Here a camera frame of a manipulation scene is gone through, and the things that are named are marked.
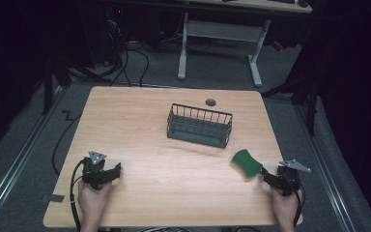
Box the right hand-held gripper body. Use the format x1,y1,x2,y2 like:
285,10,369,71
274,159,312,197

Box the black metal stand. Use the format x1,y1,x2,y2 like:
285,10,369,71
261,75,319,137
41,54,110,116

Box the dark tape patch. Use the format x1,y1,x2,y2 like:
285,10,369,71
48,193,66,203

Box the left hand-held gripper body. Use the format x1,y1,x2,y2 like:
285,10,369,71
81,150,114,190

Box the green and yellow sponge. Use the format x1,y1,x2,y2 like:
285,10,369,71
230,148,264,182

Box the black cable on floor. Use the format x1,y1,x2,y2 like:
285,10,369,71
51,110,82,177

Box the person's left hand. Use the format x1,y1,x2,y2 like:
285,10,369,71
77,179,113,224

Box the person's right hand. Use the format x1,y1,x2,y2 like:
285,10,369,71
271,186,304,226

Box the dark wire basket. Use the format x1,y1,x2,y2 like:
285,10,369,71
166,102,234,150

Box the white-legged desk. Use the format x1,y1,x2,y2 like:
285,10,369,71
177,0,313,88

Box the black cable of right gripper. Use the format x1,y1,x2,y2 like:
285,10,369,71
281,173,306,228

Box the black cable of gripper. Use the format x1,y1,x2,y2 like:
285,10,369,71
281,173,306,228
69,157,88,232

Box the bundle of black cables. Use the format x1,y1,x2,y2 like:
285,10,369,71
96,9,151,88

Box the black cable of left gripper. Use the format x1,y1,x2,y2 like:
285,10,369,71
69,157,88,232

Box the aluminium floor rail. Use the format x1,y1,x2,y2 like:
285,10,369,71
295,105,357,232
0,86,64,232

